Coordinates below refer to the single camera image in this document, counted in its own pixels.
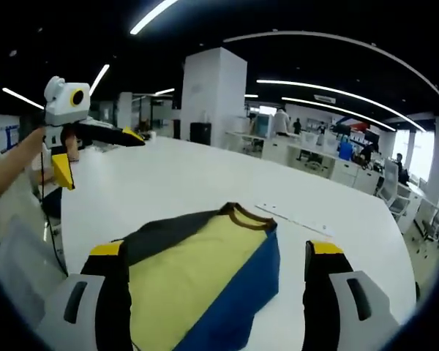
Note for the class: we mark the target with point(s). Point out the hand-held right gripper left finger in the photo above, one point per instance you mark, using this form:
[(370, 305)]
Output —
[(111, 292)]

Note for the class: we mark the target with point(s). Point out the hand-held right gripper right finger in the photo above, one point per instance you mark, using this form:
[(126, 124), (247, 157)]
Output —
[(318, 303)]

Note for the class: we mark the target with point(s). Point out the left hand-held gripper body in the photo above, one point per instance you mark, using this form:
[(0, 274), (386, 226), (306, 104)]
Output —
[(64, 104)]

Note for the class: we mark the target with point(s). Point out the yellow garment grey blue sleeves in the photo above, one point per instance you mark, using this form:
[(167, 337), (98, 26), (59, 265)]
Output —
[(190, 278)]

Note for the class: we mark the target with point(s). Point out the person's left hand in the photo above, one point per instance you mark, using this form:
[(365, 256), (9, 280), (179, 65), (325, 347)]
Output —
[(37, 136)]

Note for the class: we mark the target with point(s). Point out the straight ceiling light tube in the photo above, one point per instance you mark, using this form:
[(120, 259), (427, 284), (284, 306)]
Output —
[(151, 16), (22, 98), (99, 79)]

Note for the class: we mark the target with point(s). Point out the short ceiling light tube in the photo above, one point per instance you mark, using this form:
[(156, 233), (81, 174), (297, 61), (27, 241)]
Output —
[(164, 91)]

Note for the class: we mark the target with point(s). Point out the black cabinet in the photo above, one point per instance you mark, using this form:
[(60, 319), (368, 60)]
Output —
[(200, 134)]

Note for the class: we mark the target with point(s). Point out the white square pillar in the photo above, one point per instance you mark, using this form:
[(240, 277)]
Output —
[(212, 95)]

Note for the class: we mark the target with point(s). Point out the row of white office chairs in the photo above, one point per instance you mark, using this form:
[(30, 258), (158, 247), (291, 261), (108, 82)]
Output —
[(398, 204)]

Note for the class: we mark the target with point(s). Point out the blue storage bin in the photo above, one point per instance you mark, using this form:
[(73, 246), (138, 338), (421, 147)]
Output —
[(345, 151)]

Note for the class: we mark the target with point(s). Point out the row of white cabinets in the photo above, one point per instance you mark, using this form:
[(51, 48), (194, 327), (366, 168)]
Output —
[(278, 150)]

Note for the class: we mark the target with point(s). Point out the light blue machine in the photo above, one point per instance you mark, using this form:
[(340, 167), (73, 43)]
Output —
[(263, 124)]

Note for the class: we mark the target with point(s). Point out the long curved ceiling light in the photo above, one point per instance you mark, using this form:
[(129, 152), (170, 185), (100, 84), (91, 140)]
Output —
[(289, 99), (278, 82)]

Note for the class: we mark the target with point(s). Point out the blue white wall board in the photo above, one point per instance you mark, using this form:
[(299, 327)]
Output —
[(11, 137)]

